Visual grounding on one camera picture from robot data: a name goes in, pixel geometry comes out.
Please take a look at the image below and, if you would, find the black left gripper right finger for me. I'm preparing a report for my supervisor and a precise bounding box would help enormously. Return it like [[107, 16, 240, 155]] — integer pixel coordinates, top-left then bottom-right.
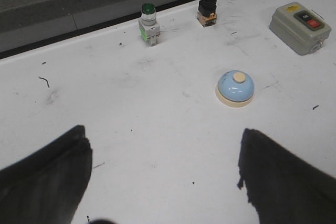
[[237, 129, 335, 223]]

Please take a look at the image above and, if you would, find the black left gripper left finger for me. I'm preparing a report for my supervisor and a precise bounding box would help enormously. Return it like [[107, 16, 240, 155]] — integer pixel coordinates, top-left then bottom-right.
[[1, 125, 92, 223]]

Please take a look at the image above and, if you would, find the blue dome call bell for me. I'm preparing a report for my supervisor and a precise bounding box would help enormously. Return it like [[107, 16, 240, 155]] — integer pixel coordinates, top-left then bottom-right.
[[215, 70, 255, 108]]

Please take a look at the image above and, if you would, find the grey on off switch box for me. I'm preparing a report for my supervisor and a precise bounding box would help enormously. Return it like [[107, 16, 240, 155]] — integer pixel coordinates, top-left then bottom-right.
[[269, 2, 332, 56]]

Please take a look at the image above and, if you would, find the black selector switch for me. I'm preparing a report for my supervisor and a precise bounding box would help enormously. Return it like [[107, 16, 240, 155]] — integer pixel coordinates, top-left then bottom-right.
[[197, 0, 217, 27]]

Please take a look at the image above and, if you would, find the green pilot light switch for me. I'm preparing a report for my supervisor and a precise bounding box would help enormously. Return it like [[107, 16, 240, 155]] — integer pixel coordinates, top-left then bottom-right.
[[138, 3, 160, 46]]

